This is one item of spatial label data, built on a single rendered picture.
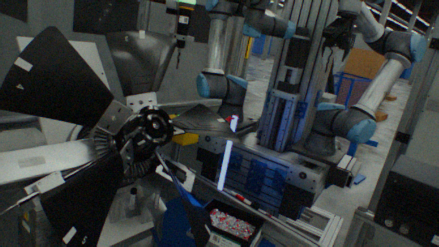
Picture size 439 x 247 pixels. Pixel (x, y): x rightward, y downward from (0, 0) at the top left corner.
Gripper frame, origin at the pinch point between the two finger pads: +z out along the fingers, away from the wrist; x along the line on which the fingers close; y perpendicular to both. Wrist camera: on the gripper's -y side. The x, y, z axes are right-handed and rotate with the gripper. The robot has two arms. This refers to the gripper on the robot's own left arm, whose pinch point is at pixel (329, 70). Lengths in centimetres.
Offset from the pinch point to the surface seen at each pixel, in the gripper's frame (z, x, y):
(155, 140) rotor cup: 24, 17, -62
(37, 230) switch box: 66, 51, -77
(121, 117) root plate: 20, 27, -66
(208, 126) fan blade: 24.5, 21.1, -36.3
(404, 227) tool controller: 35, -40, -20
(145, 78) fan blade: 11, 34, -54
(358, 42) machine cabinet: -36, 302, 999
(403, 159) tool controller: 18.3, -33.6, -14.2
